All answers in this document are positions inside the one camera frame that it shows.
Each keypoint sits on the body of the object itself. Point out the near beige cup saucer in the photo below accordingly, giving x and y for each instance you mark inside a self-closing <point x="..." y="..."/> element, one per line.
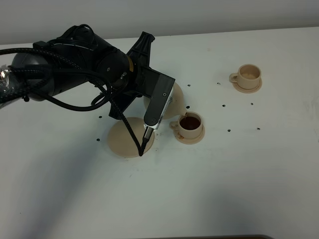
<point x="188" y="136"/>

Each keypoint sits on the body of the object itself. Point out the beige teapot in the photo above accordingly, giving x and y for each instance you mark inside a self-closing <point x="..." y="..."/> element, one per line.
<point x="174" y="102"/>

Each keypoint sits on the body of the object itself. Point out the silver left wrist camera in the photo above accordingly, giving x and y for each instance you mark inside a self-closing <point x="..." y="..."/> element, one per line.
<point x="169" y="100"/>

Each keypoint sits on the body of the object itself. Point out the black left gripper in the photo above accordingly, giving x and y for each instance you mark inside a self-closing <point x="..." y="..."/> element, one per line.
<point x="145" y="80"/>

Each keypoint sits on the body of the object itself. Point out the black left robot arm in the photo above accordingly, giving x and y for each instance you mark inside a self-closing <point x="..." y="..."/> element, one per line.
<point x="79" y="56"/>

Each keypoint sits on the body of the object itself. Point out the far beige teacup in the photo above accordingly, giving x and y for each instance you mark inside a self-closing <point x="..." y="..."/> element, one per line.
<point x="247" y="76"/>

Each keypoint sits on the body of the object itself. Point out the far beige cup saucer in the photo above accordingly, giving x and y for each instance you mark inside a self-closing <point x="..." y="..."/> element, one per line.
<point x="248" y="91"/>

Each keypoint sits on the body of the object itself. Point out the beige teapot saucer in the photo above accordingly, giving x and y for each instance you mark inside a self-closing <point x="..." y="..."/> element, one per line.
<point x="120" y="141"/>

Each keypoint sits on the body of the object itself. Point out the near beige teacup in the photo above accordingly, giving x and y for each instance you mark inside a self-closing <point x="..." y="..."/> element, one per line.
<point x="190" y="121"/>

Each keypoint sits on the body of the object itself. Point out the beige cup saucer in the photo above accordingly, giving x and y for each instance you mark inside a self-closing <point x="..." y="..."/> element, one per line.
<point x="248" y="91"/>
<point x="188" y="136"/>

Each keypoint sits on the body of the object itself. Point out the beige teacup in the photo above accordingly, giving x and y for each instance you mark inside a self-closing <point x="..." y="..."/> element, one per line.
<point x="190" y="121"/>
<point x="247" y="76"/>

